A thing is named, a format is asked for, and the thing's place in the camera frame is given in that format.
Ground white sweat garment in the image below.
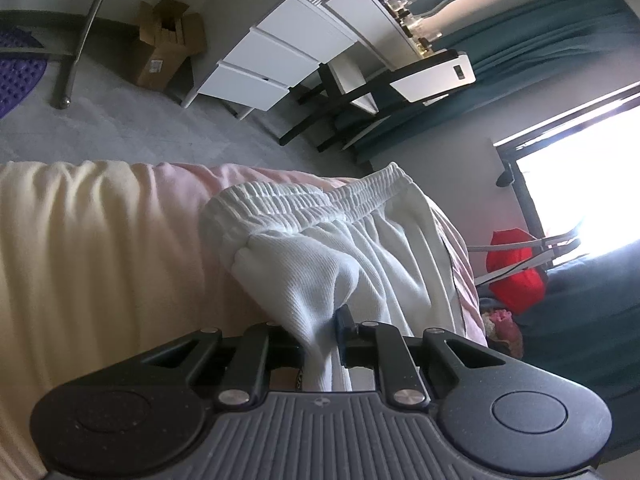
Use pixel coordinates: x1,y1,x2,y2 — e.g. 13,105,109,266
201,165,484,391

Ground pile of colourful clothes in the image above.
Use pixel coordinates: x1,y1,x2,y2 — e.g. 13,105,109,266
482,309,524,360

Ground red bag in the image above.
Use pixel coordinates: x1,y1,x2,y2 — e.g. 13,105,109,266
485,227,548,316

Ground pink striped bed sheet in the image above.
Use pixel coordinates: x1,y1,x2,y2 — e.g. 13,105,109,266
0,159,490,480

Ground white black chair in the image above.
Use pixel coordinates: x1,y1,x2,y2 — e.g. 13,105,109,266
279,49,476,153

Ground chrome curved floor stand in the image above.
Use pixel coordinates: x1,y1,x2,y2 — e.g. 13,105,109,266
1,0,104,110

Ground white drawer desk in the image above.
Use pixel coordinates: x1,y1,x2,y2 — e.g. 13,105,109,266
181,0,422,110

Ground cardboard box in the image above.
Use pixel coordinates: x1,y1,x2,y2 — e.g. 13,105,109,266
131,0,207,91

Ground purple spiky mat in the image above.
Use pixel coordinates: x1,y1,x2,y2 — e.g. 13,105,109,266
0,26,48,118

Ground dark teal curtain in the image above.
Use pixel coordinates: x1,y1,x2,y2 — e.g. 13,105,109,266
354,0,639,162

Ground window with black frame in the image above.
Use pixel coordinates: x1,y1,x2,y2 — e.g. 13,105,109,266
494,82,639,266

